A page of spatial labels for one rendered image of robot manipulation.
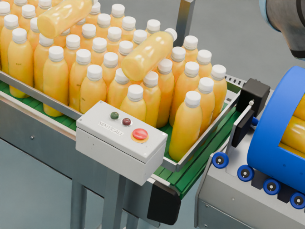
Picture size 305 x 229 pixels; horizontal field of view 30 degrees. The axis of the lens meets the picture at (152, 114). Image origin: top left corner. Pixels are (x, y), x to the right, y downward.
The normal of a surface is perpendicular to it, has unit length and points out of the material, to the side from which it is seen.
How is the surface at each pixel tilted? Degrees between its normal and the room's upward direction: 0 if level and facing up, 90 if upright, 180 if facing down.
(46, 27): 89
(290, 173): 99
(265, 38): 0
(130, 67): 89
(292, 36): 109
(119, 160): 90
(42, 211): 0
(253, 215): 71
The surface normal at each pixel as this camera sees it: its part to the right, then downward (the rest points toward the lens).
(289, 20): -0.78, 0.62
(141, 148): 0.12, -0.74
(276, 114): -0.32, -0.10
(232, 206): -0.45, 0.24
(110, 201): -0.52, 0.51
